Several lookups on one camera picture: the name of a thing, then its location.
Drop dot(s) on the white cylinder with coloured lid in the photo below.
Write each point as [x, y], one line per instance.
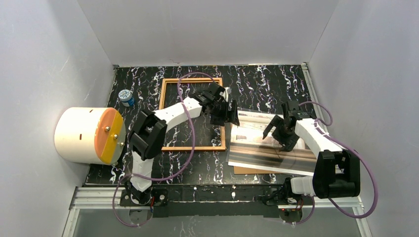
[90, 135]

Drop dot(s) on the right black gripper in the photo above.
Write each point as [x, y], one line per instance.
[283, 127]

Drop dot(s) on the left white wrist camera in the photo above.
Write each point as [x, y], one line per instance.
[226, 94]

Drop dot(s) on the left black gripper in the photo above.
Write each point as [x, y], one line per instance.
[224, 111]

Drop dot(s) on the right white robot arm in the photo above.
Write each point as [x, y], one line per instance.
[337, 170]

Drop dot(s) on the brown cardboard backing board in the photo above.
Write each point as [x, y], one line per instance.
[248, 171]

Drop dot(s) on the aluminium rail base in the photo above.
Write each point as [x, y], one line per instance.
[204, 211]

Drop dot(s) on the small blue white jar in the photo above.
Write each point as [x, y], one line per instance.
[126, 98]

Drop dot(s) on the printed photo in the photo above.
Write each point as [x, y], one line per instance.
[248, 148]

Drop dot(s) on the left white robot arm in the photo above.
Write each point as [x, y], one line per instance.
[147, 136]

